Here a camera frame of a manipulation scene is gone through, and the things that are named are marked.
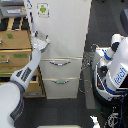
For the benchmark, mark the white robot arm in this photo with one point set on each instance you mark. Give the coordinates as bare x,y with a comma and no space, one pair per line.
11,93

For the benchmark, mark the middle fridge drawer handle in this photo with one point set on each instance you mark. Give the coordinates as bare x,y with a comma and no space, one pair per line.
60,64

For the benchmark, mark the grey device on cabinet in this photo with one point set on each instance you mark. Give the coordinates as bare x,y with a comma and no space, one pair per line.
13,11

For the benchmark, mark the wooden drawer cabinet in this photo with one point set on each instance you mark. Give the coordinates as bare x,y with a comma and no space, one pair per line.
15,53

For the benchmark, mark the lower fridge drawer handle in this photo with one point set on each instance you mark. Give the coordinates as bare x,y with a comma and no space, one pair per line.
60,81

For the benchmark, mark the green android sticker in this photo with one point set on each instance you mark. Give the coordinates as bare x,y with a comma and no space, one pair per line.
43,10

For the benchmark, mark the white refrigerator body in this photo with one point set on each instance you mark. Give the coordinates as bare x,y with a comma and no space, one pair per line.
51,72

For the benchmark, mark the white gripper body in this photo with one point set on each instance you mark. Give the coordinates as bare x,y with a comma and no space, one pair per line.
38,44

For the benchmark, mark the fridge drawer handle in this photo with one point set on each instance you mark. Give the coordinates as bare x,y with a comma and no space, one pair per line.
60,64
60,81

